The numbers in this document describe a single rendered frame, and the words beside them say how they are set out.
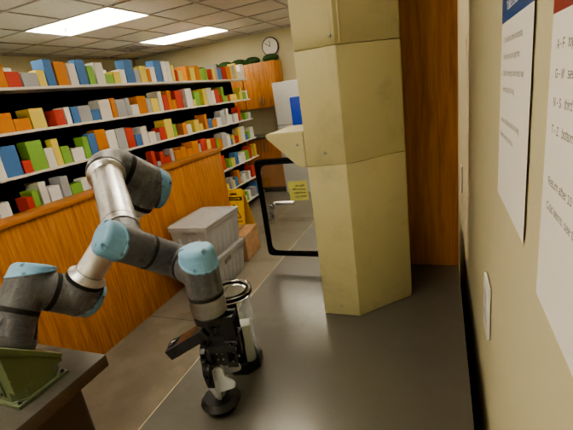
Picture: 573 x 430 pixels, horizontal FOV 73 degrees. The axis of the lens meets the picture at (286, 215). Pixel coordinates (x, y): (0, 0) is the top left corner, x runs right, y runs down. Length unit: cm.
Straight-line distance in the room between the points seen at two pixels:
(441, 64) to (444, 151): 27
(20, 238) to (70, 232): 33
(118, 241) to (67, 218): 214
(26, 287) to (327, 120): 94
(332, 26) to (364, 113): 23
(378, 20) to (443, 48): 33
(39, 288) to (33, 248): 151
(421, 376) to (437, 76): 89
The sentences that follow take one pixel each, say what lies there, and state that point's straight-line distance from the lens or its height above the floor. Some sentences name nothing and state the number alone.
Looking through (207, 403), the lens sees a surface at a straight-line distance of 99.
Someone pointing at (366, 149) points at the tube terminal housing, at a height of 144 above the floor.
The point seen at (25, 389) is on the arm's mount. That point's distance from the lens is 129.
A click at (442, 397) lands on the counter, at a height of 94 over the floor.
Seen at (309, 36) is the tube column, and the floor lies 174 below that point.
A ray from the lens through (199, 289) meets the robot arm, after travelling 80.
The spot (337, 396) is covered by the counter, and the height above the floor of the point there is 94.
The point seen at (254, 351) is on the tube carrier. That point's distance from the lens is 106.
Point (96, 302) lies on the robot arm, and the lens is 135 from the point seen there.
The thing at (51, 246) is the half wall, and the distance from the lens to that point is 287.
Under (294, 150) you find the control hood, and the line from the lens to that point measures 109.
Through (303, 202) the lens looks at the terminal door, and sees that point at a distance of 146.
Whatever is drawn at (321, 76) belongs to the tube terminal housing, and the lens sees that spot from 105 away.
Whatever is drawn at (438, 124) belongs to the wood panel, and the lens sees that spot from 139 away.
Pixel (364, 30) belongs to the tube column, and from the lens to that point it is 110.
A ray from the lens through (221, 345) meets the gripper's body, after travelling 87.
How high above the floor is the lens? 161
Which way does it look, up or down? 17 degrees down
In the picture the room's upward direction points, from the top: 8 degrees counter-clockwise
